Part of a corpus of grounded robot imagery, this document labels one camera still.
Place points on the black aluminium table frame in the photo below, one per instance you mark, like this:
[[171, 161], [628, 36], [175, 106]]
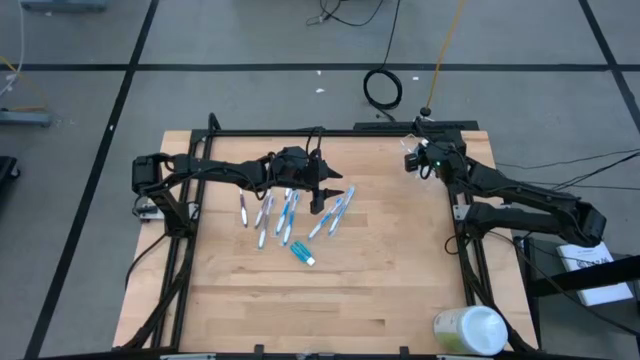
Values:
[[325, 133]]

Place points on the black floor object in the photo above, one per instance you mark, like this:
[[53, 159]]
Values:
[[7, 172]]

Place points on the white printed booklet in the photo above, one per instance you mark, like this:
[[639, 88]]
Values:
[[607, 294]]

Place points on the white green wipes canister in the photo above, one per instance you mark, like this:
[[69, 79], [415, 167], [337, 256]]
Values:
[[472, 330]]

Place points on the grey metal base plate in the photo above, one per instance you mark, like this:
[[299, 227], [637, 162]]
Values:
[[65, 5], [25, 118]]

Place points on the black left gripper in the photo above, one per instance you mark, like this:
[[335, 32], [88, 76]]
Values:
[[318, 180]]

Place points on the black side stand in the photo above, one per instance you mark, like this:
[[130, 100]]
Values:
[[560, 281]]

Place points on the blue plastic cup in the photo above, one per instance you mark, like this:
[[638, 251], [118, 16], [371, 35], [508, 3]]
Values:
[[301, 251]]

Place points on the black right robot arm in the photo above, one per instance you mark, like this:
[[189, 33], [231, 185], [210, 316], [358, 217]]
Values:
[[525, 217]]

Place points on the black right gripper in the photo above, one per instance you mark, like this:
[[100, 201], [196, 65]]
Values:
[[442, 160]]

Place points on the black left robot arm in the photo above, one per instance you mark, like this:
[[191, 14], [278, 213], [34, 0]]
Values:
[[215, 167]]

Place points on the blue bagged toothbrush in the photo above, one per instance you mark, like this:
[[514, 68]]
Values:
[[325, 218], [283, 215], [342, 210], [291, 220]]

